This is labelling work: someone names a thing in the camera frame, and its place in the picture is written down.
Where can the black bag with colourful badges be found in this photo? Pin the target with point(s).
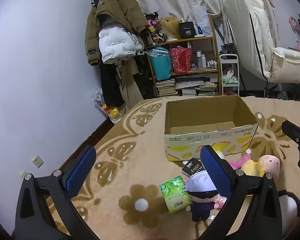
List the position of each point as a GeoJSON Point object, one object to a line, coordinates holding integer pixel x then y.
{"type": "Point", "coordinates": [155, 30]}

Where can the white fluffy plush toy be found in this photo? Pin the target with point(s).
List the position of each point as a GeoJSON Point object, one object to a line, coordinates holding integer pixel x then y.
{"type": "Point", "coordinates": [221, 155]}

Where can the wooden shelf rack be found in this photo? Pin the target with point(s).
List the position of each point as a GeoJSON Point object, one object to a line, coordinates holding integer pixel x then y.
{"type": "Point", "coordinates": [190, 39]}

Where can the small white wall socket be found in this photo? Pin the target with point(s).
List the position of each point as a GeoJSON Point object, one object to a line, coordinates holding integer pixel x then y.
{"type": "Point", "coordinates": [23, 175]}

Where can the clear plastic bag of toys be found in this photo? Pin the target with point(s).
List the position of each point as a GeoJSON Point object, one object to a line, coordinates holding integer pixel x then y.
{"type": "Point", "coordinates": [107, 107]}

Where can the beige hanging trousers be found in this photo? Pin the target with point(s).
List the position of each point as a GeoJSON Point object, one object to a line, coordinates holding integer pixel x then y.
{"type": "Point", "coordinates": [131, 85]}

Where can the black paper box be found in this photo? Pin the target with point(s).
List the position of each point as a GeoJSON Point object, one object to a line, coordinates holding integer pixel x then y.
{"type": "Point", "coordinates": [187, 31]}

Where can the cardboard box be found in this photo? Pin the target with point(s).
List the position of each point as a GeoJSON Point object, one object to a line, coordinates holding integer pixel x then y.
{"type": "Point", "coordinates": [210, 137]}

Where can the red patterned bag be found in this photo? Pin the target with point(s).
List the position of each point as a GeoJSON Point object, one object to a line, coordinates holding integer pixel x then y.
{"type": "Point", "coordinates": [181, 60]}

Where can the stack of books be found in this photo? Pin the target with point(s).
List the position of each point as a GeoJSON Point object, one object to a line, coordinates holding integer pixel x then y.
{"type": "Point", "coordinates": [166, 87]}

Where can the white trolley cart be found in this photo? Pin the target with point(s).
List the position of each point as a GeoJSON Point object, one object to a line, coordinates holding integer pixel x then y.
{"type": "Point", "coordinates": [228, 56]}

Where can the pink plush bear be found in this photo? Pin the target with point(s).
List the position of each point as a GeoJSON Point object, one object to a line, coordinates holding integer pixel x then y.
{"type": "Point", "coordinates": [237, 163]}

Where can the white plastic bag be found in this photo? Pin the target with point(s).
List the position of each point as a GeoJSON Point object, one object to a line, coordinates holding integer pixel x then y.
{"type": "Point", "coordinates": [202, 20]}

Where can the white chair cushion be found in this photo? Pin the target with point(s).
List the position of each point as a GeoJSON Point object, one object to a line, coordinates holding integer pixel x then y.
{"type": "Point", "coordinates": [287, 65]}

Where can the pink desk ornament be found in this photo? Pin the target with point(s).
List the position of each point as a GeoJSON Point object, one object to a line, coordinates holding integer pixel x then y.
{"type": "Point", "coordinates": [296, 27]}

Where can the teal storage bag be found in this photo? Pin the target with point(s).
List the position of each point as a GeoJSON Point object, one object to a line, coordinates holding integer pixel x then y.
{"type": "Point", "coordinates": [161, 66]}

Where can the green tissue pack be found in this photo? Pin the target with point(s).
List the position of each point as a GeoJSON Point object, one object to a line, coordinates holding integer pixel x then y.
{"type": "Point", "coordinates": [175, 192]}

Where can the white-haired plush doll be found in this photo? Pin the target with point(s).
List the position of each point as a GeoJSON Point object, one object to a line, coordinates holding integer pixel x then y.
{"type": "Point", "coordinates": [202, 205]}

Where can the dark wooden bed frame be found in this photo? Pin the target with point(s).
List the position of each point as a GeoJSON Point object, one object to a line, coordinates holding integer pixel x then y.
{"type": "Point", "coordinates": [90, 140]}

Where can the black tissue pack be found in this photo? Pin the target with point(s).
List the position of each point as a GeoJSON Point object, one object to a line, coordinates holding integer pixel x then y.
{"type": "Point", "coordinates": [193, 166]}

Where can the pile of magazines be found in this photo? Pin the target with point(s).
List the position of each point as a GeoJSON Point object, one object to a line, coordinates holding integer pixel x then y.
{"type": "Point", "coordinates": [197, 87]}

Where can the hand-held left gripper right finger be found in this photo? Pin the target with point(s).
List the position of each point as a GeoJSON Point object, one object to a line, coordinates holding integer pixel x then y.
{"type": "Point", "coordinates": [216, 172]}

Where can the blonde wig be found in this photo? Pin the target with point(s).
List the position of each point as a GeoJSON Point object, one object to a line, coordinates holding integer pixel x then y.
{"type": "Point", "coordinates": [170, 26]}

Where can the hanging coats on rack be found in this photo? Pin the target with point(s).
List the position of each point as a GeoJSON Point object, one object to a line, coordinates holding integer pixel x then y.
{"type": "Point", "coordinates": [120, 7]}

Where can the black hanging garment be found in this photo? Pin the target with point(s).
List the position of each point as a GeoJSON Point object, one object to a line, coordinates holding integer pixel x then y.
{"type": "Point", "coordinates": [110, 85]}

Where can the row of cosmetic bottles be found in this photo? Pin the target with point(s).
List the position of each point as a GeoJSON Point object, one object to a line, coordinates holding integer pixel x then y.
{"type": "Point", "coordinates": [202, 60]}

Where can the bald plush doll yellow clothes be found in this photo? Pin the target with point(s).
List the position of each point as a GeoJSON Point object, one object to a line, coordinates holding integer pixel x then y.
{"type": "Point", "coordinates": [270, 165]}

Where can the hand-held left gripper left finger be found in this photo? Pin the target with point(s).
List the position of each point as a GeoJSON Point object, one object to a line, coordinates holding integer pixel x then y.
{"type": "Point", "coordinates": [81, 170]}

